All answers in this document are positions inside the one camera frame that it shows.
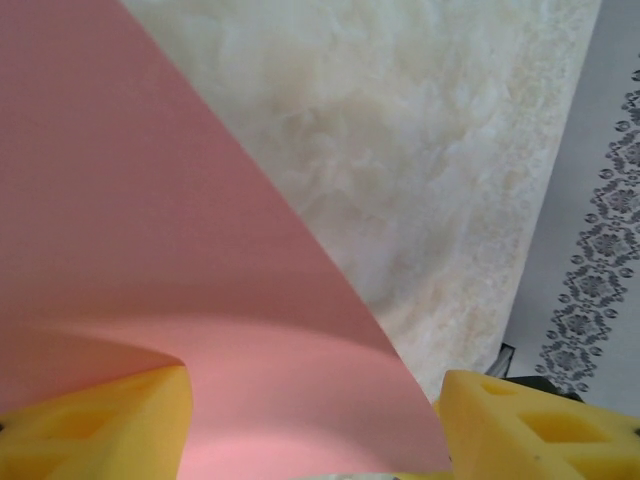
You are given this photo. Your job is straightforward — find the pink paper sheet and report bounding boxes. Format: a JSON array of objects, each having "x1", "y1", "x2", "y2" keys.
[{"x1": 0, "y1": 0, "x2": 454, "y2": 480}]

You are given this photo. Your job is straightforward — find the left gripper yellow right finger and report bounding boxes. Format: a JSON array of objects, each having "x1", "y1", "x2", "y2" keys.
[{"x1": 433, "y1": 368, "x2": 640, "y2": 480}]

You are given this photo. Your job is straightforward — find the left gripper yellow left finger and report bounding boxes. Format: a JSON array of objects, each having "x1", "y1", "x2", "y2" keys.
[{"x1": 0, "y1": 365, "x2": 195, "y2": 480}]

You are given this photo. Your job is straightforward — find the aluminium side rail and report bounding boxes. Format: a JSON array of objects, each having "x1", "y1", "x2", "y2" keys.
[{"x1": 491, "y1": 341, "x2": 515, "y2": 377}]

